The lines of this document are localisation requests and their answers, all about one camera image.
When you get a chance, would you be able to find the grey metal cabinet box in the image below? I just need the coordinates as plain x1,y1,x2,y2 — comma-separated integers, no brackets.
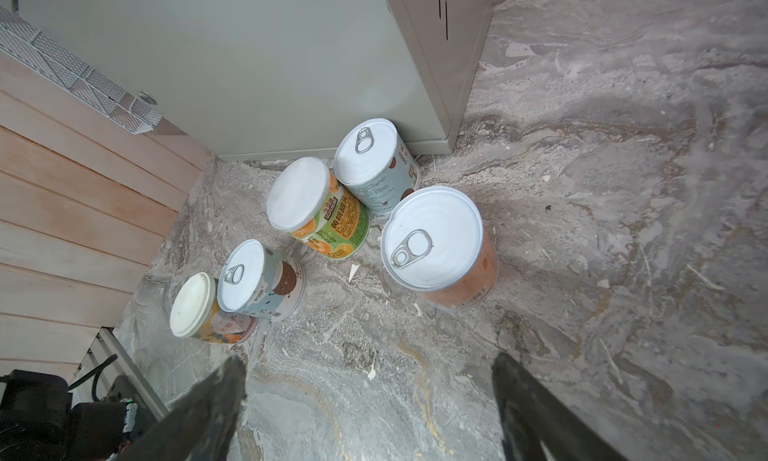
18,0,492,160

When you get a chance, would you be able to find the yellow can plastic lid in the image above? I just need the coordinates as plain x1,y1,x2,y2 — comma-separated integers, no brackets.
266,157,370,260

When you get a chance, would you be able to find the orange labelled can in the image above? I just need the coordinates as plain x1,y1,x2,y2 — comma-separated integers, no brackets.
380,186,499,310

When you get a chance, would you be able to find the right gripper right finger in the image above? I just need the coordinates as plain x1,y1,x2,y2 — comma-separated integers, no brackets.
492,352,625,460

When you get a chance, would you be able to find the white wire mesh shelf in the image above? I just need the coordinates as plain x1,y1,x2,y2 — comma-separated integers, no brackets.
1,8,162,134

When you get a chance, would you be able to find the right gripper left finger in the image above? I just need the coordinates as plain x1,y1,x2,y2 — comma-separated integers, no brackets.
117,356,247,460

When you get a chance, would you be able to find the blue labelled can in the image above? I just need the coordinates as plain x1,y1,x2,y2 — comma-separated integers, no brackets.
217,239,306,322

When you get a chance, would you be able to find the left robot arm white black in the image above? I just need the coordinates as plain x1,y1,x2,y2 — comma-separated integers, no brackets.
1,354,157,460

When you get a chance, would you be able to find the amber jar white lid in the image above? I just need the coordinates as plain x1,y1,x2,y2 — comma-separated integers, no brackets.
169,272,257,344

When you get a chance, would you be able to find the teal labelled can near cabinet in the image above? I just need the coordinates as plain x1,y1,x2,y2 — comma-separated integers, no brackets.
333,118,421,216

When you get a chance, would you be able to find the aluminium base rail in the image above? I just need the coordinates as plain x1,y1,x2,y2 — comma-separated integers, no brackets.
70,327,168,419

